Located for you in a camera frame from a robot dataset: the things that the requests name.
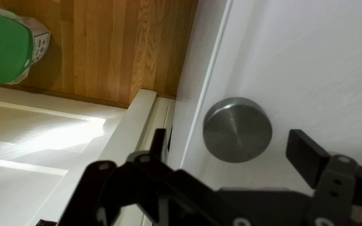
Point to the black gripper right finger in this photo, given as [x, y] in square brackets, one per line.
[336, 183]

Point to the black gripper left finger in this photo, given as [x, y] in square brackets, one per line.
[106, 192]

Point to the round metal knob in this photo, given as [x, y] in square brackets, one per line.
[238, 129]

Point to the white panelled door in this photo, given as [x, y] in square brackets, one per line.
[43, 167]

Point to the green lidded white bin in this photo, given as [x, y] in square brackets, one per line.
[2, 45]

